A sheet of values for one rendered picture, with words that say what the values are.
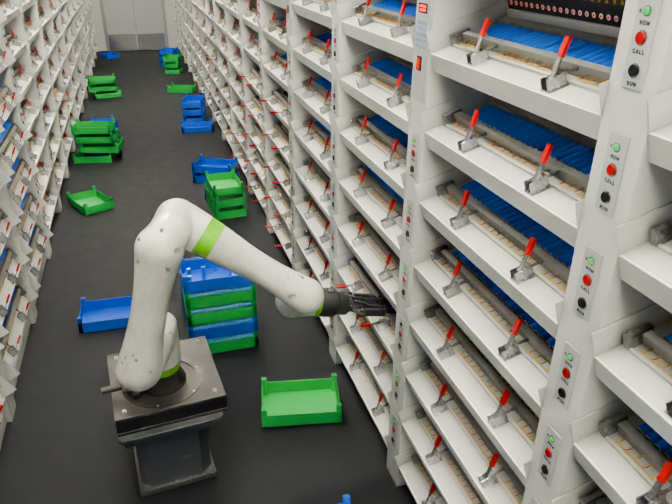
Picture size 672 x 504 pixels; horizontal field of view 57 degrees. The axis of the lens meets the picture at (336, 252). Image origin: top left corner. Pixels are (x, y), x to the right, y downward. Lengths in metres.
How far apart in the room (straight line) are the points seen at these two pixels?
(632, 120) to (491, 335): 0.63
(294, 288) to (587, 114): 1.01
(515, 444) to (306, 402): 1.22
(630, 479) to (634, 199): 0.46
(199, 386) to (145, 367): 0.31
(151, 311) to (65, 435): 0.97
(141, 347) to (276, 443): 0.78
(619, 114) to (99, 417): 2.13
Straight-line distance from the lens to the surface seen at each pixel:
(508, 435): 1.47
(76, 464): 2.43
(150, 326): 1.73
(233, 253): 1.74
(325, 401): 2.51
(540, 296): 1.23
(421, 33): 1.56
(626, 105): 0.99
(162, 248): 1.58
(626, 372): 1.08
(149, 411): 2.02
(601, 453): 1.20
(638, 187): 0.99
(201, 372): 2.12
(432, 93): 1.55
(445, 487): 1.85
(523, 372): 1.34
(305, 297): 1.78
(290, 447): 2.34
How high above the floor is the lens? 1.62
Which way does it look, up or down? 27 degrees down
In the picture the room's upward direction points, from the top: 1 degrees clockwise
